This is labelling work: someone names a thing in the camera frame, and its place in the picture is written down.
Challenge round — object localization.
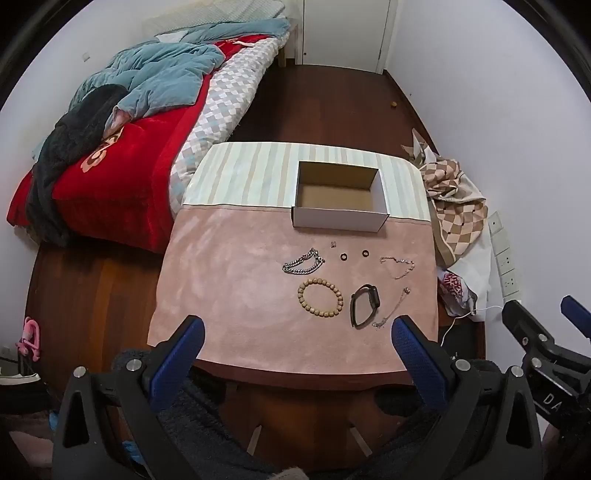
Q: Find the white power strip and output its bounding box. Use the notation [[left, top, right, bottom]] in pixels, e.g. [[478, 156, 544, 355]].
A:
[[488, 210, 522, 298]]

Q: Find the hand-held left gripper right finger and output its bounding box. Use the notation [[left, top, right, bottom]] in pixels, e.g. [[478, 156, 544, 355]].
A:
[[392, 315, 544, 480]]

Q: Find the pink plastic object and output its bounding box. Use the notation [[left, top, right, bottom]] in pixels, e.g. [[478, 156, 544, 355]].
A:
[[16, 316, 42, 361]]

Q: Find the pink suede cloth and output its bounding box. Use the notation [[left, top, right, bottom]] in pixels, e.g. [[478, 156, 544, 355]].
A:
[[147, 203, 439, 374]]

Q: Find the wooden bead bracelet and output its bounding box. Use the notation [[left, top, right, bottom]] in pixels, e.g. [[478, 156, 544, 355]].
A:
[[297, 278, 344, 318]]

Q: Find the checkered bed sheet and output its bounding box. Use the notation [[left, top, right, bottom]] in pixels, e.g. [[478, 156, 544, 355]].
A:
[[168, 37, 282, 215]]

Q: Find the white door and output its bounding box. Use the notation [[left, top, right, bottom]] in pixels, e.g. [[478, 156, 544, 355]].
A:
[[302, 0, 398, 75]]

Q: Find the dark fuzzy cloth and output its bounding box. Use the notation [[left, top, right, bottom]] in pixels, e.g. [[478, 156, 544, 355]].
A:
[[25, 84, 130, 245]]

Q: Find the silver chain bracelet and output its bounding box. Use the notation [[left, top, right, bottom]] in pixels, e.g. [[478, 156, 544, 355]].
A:
[[283, 248, 326, 276]]

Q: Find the black smart band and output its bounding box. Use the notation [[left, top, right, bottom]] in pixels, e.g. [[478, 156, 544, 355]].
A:
[[349, 285, 380, 329]]

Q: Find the wooden bed frame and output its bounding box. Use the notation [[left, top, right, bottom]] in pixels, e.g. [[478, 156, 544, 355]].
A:
[[277, 18, 297, 68]]

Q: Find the striped pale cloth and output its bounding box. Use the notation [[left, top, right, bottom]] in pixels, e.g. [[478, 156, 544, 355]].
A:
[[181, 141, 432, 222]]

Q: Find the white plastic bag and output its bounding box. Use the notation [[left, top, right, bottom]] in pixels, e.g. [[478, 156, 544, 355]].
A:
[[436, 226, 509, 319]]

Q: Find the person's dark fuzzy clothing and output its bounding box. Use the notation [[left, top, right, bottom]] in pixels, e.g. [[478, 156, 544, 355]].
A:
[[111, 348, 509, 480]]

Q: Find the white cardboard box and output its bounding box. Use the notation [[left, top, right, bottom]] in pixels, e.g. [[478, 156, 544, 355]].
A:
[[291, 161, 389, 233]]

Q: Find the brown checkered cloth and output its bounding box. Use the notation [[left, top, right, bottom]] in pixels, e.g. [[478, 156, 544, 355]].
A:
[[401, 128, 489, 268]]

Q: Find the bed with red blanket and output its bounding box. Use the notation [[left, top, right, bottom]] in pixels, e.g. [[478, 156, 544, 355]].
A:
[[7, 34, 278, 252]]

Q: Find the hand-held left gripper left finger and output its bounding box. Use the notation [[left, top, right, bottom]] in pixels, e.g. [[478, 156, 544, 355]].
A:
[[52, 315, 206, 480]]

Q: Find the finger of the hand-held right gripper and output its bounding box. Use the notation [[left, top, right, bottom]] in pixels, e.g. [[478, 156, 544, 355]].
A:
[[561, 295, 591, 340], [502, 300, 555, 356]]

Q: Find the blue quilt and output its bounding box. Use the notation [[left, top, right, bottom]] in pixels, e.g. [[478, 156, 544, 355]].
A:
[[69, 18, 291, 121]]

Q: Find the white cable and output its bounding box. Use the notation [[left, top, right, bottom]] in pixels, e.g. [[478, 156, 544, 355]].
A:
[[438, 302, 505, 347]]

